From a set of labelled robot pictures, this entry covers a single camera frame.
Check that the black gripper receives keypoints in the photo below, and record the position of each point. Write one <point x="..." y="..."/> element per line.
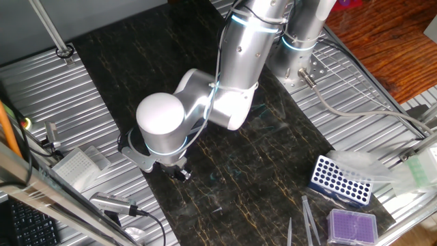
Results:
<point x="172" y="167"/>

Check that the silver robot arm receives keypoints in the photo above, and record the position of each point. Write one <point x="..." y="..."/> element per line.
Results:
<point x="239" y="61"/>

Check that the white pipette tip box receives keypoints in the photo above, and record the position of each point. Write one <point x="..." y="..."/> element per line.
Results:
<point x="75" y="167"/>

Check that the closed purple pipette tip box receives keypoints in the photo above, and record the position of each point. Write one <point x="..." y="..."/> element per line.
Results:
<point x="351" y="227"/>

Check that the green pipette tip box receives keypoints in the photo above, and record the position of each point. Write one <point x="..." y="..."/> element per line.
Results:
<point x="421" y="171"/>

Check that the dark marble pattern mat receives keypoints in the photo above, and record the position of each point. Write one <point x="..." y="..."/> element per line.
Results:
<point x="256" y="171"/>

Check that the black keyboard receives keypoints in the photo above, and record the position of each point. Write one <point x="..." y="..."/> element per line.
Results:
<point x="30" y="225"/>

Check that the dark blue object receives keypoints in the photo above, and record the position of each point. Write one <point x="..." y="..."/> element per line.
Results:
<point x="338" y="181"/>

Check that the round yellow green light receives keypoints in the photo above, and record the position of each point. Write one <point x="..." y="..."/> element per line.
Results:
<point x="27" y="124"/>

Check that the orange rod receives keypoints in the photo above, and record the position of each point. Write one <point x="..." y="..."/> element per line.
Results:
<point x="8" y="131"/>

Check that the red plastic object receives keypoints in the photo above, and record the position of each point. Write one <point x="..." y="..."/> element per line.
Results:
<point x="351" y="5"/>

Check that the dark flat device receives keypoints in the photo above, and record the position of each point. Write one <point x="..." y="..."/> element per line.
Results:
<point x="418" y="111"/>

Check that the grey flat object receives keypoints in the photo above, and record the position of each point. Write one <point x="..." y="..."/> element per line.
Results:
<point x="432" y="30"/>

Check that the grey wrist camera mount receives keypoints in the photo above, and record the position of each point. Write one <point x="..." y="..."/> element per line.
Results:
<point x="136" y="159"/>

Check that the silver ridged camera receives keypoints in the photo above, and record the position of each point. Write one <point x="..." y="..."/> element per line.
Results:
<point x="112" y="203"/>

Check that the wrapped metal frame bar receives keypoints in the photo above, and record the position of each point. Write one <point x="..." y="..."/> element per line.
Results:
<point x="51" y="198"/>

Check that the grey metal clamp bracket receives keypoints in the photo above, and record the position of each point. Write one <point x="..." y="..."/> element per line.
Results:
<point x="52" y="133"/>

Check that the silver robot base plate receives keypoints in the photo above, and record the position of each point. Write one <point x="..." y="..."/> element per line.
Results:
<point x="317" y="68"/>

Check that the silver camera pole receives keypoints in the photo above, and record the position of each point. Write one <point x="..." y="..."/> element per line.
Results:
<point x="51" y="29"/>

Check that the aluminium frame rail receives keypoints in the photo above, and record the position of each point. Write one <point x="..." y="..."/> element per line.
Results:
<point x="418" y="147"/>

